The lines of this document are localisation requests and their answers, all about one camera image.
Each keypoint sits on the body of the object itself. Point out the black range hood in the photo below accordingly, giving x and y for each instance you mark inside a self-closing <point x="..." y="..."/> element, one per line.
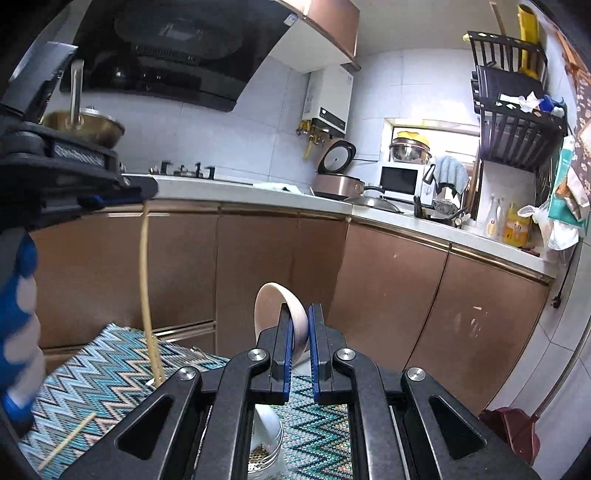
<point x="198" y="52"/>

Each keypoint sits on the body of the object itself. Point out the white microwave oven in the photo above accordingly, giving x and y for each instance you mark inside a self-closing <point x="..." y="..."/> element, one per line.
<point x="403" y="181"/>

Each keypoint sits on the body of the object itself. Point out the wire utensil drainer basket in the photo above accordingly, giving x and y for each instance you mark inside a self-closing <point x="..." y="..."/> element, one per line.
<point x="266" y="461"/>

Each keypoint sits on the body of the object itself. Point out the yellow roll on rack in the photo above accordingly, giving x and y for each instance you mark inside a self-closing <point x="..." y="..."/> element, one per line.
<point x="529" y="33"/>

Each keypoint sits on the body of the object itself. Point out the brass wok with handle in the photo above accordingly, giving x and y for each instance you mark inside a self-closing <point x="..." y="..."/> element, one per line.
<point x="87" y="124"/>

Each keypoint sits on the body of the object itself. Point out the gas stove top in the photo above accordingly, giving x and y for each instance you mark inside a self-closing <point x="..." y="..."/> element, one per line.
<point x="196" y="172"/>

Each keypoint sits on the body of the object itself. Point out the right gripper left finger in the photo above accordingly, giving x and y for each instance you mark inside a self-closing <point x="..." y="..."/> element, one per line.
<point x="197" y="425"/>

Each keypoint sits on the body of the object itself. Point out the white water heater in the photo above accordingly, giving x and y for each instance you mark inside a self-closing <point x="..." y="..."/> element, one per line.
<point x="326" y="105"/>

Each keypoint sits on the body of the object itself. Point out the glass pan lid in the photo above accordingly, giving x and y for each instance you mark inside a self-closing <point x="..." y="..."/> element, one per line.
<point x="379" y="202"/>

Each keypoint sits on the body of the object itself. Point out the zigzag woven table mat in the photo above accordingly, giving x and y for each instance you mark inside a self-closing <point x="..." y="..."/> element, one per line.
<point x="111" y="376"/>

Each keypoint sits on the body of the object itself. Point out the black wall dish rack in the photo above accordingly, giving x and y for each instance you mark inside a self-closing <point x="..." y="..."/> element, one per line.
<point x="521" y="126"/>

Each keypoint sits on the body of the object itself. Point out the brown patterned hanging apron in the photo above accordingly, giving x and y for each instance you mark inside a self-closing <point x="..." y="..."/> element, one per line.
<point x="572" y="189"/>

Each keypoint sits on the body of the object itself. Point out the orange liquid bottle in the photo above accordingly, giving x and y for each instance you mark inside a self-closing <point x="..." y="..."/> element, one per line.
<point x="516" y="230"/>

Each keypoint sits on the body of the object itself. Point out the lower copper cabinets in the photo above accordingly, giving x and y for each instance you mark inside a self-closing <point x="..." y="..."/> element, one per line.
<point x="403" y="299"/>

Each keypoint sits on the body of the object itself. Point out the blue white gloved left hand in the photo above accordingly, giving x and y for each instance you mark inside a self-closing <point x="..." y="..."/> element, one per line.
<point x="22" y="360"/>

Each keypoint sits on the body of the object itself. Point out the maroon dustpan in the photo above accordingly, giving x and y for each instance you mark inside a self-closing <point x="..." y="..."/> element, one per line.
<point x="516" y="428"/>

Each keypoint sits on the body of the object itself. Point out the blue grey hanging towel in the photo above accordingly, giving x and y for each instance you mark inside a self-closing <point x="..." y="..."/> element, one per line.
<point x="451" y="173"/>

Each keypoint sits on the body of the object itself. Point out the white plastic bag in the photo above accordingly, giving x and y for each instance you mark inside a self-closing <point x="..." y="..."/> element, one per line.
<point x="556" y="235"/>

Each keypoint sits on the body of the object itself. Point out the copper rice cooker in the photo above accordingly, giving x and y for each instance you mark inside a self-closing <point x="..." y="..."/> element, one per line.
<point x="332" y="181"/>

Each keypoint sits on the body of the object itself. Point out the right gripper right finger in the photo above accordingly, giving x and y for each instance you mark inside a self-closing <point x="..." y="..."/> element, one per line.
<point x="403" y="425"/>

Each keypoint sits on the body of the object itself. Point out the steel pot on microwave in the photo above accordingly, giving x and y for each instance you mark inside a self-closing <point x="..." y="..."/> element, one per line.
<point x="410" y="147"/>

